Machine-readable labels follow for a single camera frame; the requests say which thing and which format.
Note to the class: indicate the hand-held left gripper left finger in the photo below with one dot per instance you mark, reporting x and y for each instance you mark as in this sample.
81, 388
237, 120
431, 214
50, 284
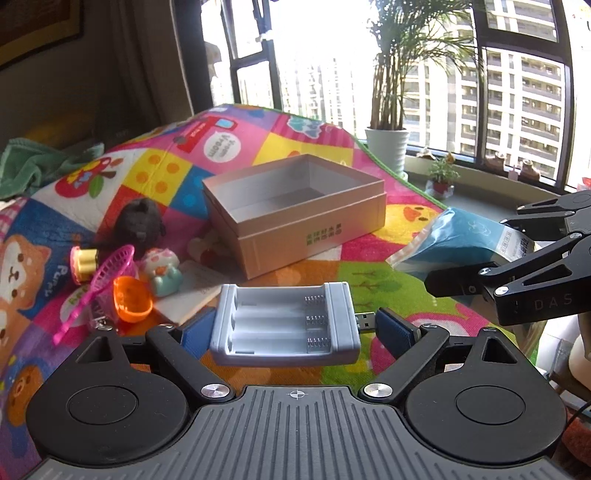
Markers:
196, 337

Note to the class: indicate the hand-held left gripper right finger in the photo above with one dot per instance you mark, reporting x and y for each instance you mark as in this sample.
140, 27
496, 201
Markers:
392, 330

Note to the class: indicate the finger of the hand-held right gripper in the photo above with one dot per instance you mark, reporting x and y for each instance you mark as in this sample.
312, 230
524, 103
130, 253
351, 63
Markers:
554, 214
461, 281

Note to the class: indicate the blue and white packet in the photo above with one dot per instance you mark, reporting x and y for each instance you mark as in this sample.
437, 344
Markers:
461, 240

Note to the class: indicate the white booklet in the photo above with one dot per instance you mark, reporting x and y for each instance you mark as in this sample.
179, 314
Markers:
194, 290

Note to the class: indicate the grey battery charger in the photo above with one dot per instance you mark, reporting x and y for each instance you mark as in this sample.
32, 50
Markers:
277, 323

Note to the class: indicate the pink plastic toy basket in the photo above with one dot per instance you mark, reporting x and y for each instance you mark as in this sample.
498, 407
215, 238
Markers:
115, 263

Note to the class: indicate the black plush toy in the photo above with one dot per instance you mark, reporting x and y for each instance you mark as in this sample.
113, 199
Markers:
138, 221

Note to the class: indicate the yellow and pink toy stamp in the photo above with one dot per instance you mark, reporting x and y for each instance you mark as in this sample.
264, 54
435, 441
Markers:
85, 263

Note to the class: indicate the pink cardboard box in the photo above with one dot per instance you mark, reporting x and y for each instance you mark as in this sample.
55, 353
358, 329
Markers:
295, 230

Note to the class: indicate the red plastic bag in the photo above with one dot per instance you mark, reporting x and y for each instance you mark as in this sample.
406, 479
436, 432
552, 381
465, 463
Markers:
585, 182

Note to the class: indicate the small brown ornament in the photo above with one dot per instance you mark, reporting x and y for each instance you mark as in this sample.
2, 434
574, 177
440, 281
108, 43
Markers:
495, 161
528, 170

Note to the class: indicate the small pink ornament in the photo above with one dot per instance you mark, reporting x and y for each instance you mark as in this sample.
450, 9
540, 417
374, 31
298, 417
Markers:
513, 173

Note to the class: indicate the pink and green toy figurine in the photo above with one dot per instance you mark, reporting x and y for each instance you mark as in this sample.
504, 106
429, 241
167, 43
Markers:
161, 274

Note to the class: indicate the small red and white toy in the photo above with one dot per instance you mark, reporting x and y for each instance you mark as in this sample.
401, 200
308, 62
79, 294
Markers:
201, 247

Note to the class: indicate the small plant in red pot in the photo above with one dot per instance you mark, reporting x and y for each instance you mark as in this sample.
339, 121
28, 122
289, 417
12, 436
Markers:
441, 187

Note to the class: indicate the colourful cartoon play mat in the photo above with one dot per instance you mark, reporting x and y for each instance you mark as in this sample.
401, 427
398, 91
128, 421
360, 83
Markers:
369, 194

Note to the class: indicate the small tan ornament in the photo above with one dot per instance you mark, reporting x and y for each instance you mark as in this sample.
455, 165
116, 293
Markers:
427, 153

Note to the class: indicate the potted palm plant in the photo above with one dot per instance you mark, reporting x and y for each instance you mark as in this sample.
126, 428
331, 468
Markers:
388, 147

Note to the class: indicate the green towel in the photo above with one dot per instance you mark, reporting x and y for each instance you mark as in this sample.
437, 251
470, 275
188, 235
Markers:
32, 161

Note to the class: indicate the yellow cushion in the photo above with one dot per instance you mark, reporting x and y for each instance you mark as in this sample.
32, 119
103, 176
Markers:
55, 129

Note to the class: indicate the dark curtain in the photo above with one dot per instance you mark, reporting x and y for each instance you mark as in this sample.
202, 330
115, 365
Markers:
152, 60

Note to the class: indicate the black window frame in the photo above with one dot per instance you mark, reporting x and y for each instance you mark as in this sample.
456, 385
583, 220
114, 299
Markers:
477, 69

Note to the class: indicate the framed wall picture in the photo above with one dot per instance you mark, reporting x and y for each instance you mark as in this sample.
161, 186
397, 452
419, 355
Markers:
27, 27

